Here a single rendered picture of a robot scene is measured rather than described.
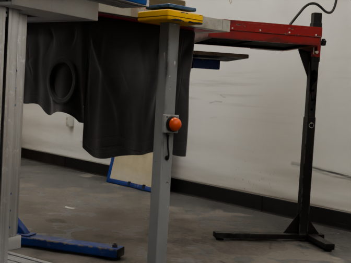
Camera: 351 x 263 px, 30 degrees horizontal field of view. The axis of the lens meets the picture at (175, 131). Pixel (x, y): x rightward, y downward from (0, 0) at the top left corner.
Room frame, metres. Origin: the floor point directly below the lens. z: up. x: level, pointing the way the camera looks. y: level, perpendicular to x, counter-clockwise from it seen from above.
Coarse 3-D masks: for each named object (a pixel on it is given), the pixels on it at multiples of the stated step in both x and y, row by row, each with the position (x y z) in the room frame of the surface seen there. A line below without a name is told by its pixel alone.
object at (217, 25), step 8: (104, 8) 1.87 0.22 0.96; (112, 8) 1.89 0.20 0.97; (120, 8) 1.91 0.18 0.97; (128, 8) 1.93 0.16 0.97; (136, 8) 1.95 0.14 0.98; (144, 8) 1.97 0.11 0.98; (120, 16) 1.95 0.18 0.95; (128, 16) 1.94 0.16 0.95; (136, 16) 1.95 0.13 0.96; (208, 24) 2.15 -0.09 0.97; (216, 24) 2.17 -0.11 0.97; (224, 24) 2.19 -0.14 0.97; (200, 32) 2.29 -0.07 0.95; (208, 32) 2.27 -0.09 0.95; (216, 32) 2.25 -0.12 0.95
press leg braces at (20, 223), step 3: (18, 219) 3.01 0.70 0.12; (18, 222) 2.99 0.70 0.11; (21, 222) 3.01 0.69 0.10; (18, 225) 2.98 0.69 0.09; (21, 225) 2.99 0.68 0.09; (24, 225) 3.00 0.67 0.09; (18, 228) 2.98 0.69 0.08; (21, 228) 2.97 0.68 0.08; (24, 228) 2.99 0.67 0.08; (18, 231) 2.98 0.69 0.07; (21, 231) 2.97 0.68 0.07; (24, 231) 2.97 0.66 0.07; (27, 231) 2.99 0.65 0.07; (21, 234) 2.96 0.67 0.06; (24, 234) 2.96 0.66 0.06; (27, 234) 2.96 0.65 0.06; (30, 234) 2.97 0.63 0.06; (33, 234) 2.99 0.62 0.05
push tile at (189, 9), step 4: (160, 4) 1.77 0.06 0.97; (164, 4) 1.76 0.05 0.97; (168, 4) 1.74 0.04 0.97; (172, 4) 1.75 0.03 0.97; (148, 8) 1.81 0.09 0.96; (152, 8) 1.80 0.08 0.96; (156, 8) 1.79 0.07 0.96; (160, 8) 1.78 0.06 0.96; (164, 8) 1.78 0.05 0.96; (168, 8) 1.77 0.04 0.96; (172, 8) 1.77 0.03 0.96; (176, 8) 1.77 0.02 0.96; (180, 8) 1.77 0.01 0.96; (184, 8) 1.78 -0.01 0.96; (188, 8) 1.79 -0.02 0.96; (192, 8) 1.80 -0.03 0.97; (188, 12) 1.83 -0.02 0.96
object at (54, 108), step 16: (32, 32) 2.17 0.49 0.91; (48, 32) 2.11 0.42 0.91; (64, 32) 2.02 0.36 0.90; (80, 32) 1.96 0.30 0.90; (32, 48) 2.18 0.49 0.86; (48, 48) 2.12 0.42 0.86; (64, 48) 2.02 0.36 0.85; (80, 48) 1.96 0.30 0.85; (32, 64) 2.18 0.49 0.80; (48, 64) 2.10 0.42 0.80; (64, 64) 2.04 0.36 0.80; (80, 64) 1.96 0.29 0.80; (32, 80) 2.19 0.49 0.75; (48, 80) 2.08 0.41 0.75; (64, 80) 2.03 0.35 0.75; (80, 80) 1.96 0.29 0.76; (32, 96) 2.19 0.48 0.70; (48, 96) 2.12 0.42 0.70; (64, 96) 2.02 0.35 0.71; (80, 96) 1.97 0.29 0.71; (48, 112) 2.12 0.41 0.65; (64, 112) 2.02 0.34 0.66; (80, 112) 1.99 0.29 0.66
